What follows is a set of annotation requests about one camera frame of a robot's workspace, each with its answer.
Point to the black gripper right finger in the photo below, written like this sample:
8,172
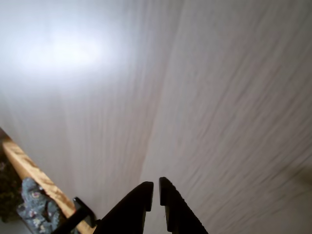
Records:
178,214

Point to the black stand clamp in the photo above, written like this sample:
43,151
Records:
83,209

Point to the grey patterned cloth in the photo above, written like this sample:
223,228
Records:
36,207

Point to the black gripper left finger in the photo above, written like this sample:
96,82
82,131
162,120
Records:
126,214

